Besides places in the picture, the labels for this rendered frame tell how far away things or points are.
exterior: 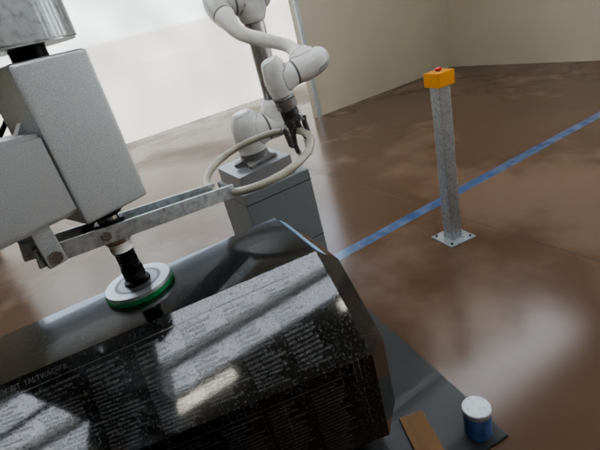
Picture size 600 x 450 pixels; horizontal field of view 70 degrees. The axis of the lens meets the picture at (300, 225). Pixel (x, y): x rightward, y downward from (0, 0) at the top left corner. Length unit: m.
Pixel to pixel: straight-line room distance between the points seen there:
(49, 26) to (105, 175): 0.38
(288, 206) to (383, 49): 5.92
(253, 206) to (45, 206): 1.20
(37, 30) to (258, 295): 0.88
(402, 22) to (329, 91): 1.83
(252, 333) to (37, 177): 0.69
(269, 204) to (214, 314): 1.07
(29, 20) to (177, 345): 0.89
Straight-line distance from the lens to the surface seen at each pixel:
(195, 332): 1.30
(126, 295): 1.45
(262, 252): 1.44
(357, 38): 7.65
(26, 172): 1.23
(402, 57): 8.27
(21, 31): 1.26
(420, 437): 1.87
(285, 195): 2.29
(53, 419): 1.37
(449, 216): 2.90
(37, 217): 1.25
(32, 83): 1.24
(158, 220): 1.44
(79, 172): 1.27
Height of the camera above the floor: 1.54
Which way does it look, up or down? 25 degrees down
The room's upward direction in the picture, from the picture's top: 15 degrees counter-clockwise
